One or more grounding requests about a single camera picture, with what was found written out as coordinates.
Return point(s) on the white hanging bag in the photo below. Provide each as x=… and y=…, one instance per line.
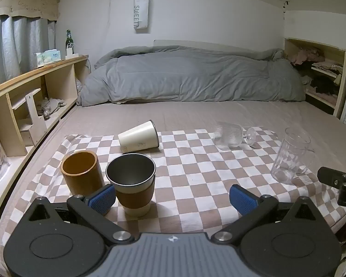
x=140, y=11

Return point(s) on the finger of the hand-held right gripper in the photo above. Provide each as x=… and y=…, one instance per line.
x=330, y=174

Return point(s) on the steel cup with brown sleeve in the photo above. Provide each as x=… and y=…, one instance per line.
x=134, y=193

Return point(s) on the tissue box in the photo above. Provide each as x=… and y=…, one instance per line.
x=47, y=57

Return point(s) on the clear glass mug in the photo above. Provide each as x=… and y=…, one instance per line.
x=291, y=158

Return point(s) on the checkered cloth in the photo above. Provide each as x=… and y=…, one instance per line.
x=196, y=184

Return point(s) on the grey duvet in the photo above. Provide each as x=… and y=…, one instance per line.
x=190, y=75

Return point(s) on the crumpled grey cloth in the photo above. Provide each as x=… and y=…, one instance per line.
x=50, y=105

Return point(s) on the brown ceramic cup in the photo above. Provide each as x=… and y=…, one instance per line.
x=83, y=179

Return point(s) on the pile of folded clothes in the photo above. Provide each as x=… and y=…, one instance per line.
x=320, y=72

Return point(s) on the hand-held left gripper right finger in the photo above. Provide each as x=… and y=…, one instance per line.
x=242, y=199

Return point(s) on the green glass bottle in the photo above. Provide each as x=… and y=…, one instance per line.
x=68, y=39

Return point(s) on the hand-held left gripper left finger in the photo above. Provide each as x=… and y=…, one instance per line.
x=103, y=198

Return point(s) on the small wooden stand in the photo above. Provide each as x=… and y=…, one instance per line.
x=34, y=115

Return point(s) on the small white box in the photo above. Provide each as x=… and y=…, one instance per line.
x=71, y=52

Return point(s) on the ribbed glass goblet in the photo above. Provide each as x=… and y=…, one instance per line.
x=227, y=137

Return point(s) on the long wooden shelf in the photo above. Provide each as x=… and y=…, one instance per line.
x=54, y=72

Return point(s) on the wooden wall cabinet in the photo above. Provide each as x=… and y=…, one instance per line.
x=344, y=72

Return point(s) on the grey curtain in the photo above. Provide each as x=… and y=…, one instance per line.
x=17, y=49

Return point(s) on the white cup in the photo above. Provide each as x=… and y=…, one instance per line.
x=138, y=138

